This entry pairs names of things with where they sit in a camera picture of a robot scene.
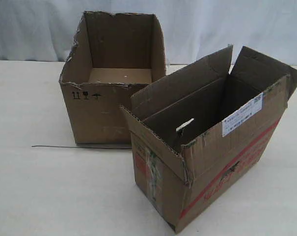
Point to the red-printed cardboard box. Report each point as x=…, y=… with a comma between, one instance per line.
x=198, y=130

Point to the large open cardboard box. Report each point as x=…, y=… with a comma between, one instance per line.
x=113, y=56

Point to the thin dark line on table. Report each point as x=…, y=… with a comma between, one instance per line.
x=45, y=146

